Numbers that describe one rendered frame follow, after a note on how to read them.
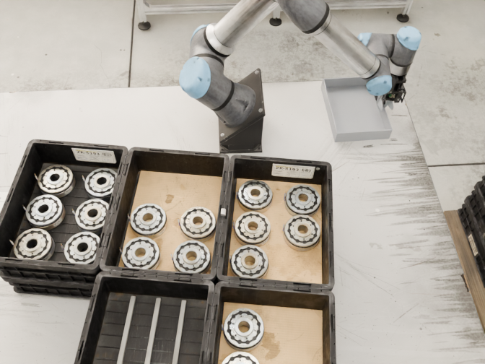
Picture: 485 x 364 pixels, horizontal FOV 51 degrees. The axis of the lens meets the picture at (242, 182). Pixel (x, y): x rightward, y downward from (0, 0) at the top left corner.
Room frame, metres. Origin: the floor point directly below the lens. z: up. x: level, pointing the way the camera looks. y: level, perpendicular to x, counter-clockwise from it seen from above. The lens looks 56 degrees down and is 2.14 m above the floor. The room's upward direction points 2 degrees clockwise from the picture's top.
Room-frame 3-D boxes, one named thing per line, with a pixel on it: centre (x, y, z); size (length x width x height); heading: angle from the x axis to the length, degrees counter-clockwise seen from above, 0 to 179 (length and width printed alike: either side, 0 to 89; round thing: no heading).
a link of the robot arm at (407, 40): (1.30, -0.50, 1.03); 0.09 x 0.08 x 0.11; 90
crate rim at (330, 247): (0.71, -0.10, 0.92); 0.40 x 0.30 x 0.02; 177
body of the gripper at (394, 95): (1.29, -0.51, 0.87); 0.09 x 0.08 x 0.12; 8
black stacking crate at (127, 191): (0.72, 0.20, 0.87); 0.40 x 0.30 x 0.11; 177
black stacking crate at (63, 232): (0.74, 0.50, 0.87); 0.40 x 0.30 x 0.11; 177
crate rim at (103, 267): (0.72, 0.20, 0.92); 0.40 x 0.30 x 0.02; 177
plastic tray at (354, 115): (1.31, -0.41, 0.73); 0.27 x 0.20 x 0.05; 8
